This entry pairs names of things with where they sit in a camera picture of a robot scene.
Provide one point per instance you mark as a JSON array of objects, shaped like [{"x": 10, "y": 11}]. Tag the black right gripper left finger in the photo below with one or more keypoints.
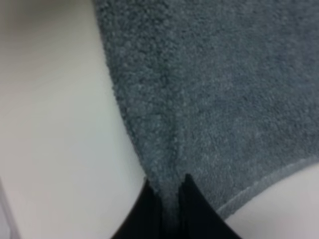
[{"x": 145, "y": 219}]

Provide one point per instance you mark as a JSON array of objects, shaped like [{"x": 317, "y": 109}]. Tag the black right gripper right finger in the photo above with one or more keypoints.
[{"x": 198, "y": 220}]

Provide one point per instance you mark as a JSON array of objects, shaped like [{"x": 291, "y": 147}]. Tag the grey towel with orange stripes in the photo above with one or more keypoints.
[{"x": 224, "y": 90}]

